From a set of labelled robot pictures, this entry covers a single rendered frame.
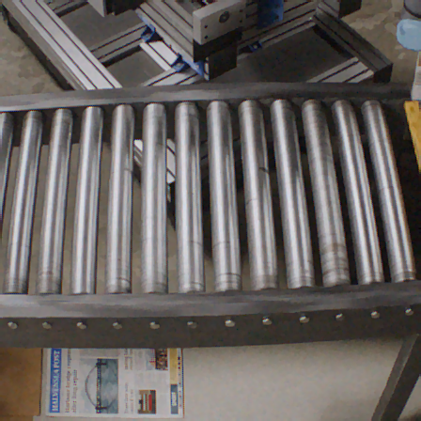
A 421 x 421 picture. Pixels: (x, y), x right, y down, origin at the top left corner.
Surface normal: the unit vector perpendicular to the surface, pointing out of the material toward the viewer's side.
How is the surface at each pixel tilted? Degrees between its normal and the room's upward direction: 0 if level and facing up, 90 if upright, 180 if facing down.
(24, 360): 0
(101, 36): 0
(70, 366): 1
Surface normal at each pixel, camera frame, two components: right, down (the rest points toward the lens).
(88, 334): 0.04, 0.80
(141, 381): 0.00, -0.59
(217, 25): 0.58, 0.65
